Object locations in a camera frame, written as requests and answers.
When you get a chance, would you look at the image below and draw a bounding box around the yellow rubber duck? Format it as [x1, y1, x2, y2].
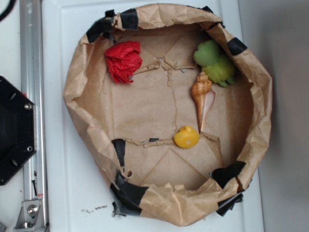
[174, 126, 199, 148]

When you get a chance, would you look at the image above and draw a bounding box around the brown paper bag basin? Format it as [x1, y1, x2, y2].
[63, 3, 272, 226]

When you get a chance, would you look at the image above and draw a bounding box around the orange spiral seashell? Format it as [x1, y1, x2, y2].
[191, 72, 216, 133]

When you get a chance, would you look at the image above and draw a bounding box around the crumpled red paper ball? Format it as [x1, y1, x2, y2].
[105, 41, 142, 84]

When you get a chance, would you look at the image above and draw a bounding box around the green plush toy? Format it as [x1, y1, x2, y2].
[193, 40, 237, 87]

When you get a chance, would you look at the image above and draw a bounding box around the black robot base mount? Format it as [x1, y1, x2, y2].
[0, 76, 36, 186]

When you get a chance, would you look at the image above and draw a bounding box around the aluminium extrusion rail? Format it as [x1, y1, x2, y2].
[20, 0, 50, 232]

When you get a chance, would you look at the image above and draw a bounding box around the metal corner bracket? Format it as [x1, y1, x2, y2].
[14, 200, 46, 232]

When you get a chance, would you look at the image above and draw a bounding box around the black cable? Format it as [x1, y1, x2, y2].
[0, 0, 16, 21]

